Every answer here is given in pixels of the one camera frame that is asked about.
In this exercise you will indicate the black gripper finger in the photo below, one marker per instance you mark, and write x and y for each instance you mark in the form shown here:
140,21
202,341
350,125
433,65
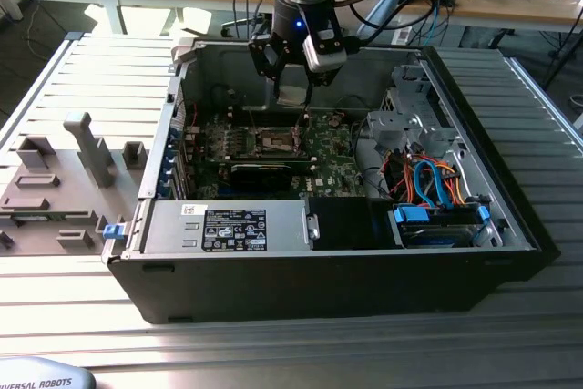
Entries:
260,58
324,78

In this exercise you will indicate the silver CPU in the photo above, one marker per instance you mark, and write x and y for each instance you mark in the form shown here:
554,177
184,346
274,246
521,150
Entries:
291,95

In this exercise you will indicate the thin metal locking lever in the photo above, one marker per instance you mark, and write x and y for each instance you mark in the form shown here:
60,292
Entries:
252,118

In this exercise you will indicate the CPU socket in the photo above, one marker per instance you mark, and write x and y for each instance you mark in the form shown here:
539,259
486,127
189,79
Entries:
273,140

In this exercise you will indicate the round silver coin battery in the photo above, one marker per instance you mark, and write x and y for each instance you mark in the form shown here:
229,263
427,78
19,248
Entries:
335,119

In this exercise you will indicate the silver metal drive cage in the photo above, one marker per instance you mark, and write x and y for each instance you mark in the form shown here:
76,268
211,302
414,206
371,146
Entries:
396,127

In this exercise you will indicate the green motherboard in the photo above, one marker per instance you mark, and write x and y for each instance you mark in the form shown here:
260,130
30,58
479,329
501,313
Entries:
337,170

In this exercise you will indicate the grey power supply unit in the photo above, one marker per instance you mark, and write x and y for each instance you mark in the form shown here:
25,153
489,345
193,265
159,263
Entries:
173,225

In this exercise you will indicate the hard disk in blue carrier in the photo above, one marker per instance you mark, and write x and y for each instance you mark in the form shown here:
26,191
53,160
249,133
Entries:
432,236

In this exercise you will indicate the black and grey PC case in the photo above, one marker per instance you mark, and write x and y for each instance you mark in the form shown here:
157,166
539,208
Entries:
273,289

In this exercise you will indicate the blue plastic latch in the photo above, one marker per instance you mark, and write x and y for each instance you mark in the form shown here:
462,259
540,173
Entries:
113,232

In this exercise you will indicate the grey parts rack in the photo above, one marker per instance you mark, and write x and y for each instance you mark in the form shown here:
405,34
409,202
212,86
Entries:
54,225

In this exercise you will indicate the pale blue teach pendant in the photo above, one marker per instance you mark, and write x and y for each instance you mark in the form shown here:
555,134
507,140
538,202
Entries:
45,371

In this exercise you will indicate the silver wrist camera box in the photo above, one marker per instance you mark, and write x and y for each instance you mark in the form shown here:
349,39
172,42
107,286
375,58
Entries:
325,58

